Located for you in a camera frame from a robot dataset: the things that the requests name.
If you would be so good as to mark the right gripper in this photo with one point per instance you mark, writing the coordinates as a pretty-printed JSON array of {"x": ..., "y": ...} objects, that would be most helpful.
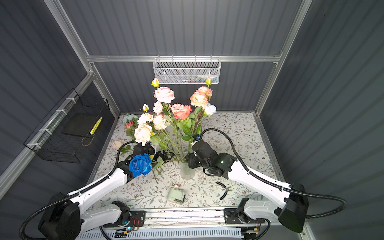
[{"x": 190, "y": 158}]

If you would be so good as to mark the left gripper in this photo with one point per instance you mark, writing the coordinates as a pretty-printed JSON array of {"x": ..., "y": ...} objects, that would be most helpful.
[{"x": 165, "y": 157}]

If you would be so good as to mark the clear frosted glass vase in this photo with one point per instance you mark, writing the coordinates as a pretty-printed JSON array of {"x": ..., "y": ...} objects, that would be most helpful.
[{"x": 185, "y": 171}]

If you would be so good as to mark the cream rose stem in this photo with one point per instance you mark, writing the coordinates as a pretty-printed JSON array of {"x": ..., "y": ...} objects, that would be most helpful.
[{"x": 146, "y": 135}]

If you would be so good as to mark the pink peony flower spray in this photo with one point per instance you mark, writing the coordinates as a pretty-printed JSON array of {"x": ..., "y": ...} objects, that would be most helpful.
[{"x": 164, "y": 95}]

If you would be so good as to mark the cream white flower spray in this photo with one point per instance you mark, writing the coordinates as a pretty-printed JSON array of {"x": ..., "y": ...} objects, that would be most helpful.
[{"x": 150, "y": 120}]

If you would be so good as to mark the coral red rose stem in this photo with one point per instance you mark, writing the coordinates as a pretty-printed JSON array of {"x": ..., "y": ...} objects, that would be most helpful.
[{"x": 182, "y": 125}]

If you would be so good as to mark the white blue rose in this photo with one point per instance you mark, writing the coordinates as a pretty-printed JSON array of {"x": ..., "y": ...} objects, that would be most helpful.
[{"x": 210, "y": 109}]

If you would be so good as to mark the orange pink peony spray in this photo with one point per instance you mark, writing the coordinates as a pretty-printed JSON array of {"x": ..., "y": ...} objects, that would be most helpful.
[{"x": 199, "y": 99}]

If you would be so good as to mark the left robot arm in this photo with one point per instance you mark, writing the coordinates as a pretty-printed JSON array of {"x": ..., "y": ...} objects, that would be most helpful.
[{"x": 67, "y": 216}]

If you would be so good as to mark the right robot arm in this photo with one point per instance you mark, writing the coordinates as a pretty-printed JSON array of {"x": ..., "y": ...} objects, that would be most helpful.
[{"x": 289, "y": 210}]

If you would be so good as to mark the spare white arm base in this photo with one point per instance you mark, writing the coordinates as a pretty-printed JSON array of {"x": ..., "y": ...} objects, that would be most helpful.
[{"x": 115, "y": 213}]

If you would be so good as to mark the flower bunch on table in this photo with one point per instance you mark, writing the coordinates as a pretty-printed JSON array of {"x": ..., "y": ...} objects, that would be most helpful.
[{"x": 130, "y": 122}]

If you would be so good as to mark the tubes in white basket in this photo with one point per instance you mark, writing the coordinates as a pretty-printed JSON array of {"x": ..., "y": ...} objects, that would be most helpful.
[{"x": 197, "y": 79}]

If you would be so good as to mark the aluminium front rail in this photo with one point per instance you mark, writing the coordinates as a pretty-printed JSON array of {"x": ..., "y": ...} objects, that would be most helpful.
[{"x": 184, "y": 217}]

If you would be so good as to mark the white wire wall basket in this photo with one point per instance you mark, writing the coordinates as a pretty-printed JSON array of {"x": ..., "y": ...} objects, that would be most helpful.
[{"x": 167, "y": 71}]

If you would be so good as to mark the black wire wall basket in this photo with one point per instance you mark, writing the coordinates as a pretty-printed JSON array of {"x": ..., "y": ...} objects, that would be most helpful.
[{"x": 65, "y": 137}]

